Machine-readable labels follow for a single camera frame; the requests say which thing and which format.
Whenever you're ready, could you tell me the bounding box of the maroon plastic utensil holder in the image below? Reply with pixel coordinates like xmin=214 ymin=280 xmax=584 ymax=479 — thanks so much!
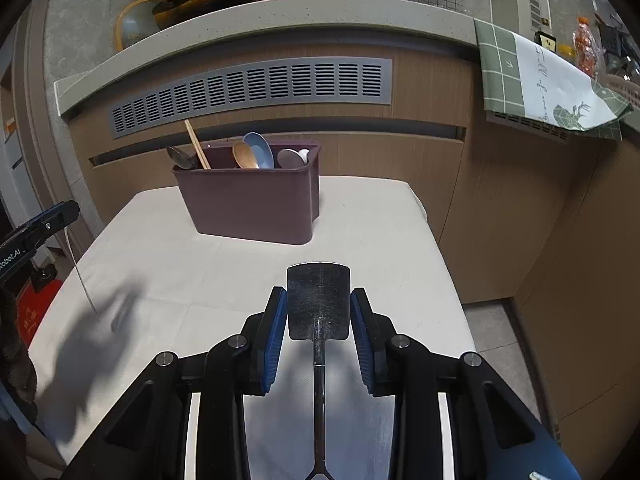
xmin=171 ymin=142 xmax=322 ymax=246

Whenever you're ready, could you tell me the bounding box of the brown spoon with black handle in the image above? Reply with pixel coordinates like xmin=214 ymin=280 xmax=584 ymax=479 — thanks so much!
xmin=276 ymin=148 xmax=305 ymax=170

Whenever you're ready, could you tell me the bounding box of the short grey vent grille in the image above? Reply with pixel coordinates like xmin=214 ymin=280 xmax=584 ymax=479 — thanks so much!
xmin=485 ymin=110 xmax=571 ymax=144

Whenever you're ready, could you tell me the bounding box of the white wall panel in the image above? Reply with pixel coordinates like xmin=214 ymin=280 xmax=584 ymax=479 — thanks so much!
xmin=522 ymin=0 xmax=552 ymax=32

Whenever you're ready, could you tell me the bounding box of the black plastic crate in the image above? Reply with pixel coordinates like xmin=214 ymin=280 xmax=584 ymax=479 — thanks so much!
xmin=594 ymin=12 xmax=632 ymax=57

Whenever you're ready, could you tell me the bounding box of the white tablecloth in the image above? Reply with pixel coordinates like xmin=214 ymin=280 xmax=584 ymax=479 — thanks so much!
xmin=27 ymin=175 xmax=477 ymax=480

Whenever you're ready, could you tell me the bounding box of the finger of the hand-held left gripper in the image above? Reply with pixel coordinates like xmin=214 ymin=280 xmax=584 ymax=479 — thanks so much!
xmin=9 ymin=200 xmax=81 ymax=249

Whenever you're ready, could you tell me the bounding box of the beige stone counter ledge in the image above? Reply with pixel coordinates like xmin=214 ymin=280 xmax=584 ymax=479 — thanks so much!
xmin=53 ymin=0 xmax=482 ymax=122

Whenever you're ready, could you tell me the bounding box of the pink plastic basket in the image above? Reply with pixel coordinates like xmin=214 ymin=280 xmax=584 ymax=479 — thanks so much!
xmin=597 ymin=74 xmax=640 ymax=112

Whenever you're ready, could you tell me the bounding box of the metal spoon with black handle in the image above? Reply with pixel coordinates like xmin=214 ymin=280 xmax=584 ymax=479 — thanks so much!
xmin=166 ymin=146 xmax=201 ymax=170

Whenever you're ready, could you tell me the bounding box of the yellow hose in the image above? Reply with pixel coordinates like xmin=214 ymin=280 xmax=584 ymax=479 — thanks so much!
xmin=115 ymin=0 xmax=167 ymax=54

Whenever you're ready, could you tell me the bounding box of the green checked towel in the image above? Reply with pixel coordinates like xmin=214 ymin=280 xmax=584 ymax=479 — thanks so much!
xmin=473 ymin=18 xmax=634 ymax=142

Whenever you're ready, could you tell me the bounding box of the thin white cable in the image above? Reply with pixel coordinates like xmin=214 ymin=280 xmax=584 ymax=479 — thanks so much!
xmin=64 ymin=229 xmax=97 ymax=312

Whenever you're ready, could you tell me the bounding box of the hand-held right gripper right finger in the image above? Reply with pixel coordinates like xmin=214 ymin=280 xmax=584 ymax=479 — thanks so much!
xmin=349 ymin=287 xmax=583 ymax=480

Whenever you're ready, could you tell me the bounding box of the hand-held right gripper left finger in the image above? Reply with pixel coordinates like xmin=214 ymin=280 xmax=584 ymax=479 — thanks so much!
xmin=62 ymin=285 xmax=290 ymax=480

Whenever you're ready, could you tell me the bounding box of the wooden chopstick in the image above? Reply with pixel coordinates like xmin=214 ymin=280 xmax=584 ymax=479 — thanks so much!
xmin=183 ymin=119 xmax=211 ymax=170

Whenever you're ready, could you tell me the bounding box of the wooden spoon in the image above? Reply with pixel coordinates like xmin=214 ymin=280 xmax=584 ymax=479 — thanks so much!
xmin=232 ymin=140 xmax=261 ymax=170

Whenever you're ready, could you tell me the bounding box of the long grey vent grille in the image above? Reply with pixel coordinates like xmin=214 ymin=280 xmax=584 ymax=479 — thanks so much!
xmin=110 ymin=57 xmax=394 ymax=140

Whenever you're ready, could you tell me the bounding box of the metal shovel-shaped spoon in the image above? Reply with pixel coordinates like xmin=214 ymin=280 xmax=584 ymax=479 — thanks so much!
xmin=286 ymin=261 xmax=352 ymax=480

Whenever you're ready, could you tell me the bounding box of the blue spoon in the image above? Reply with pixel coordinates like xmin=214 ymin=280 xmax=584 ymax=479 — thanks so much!
xmin=243 ymin=132 xmax=275 ymax=170

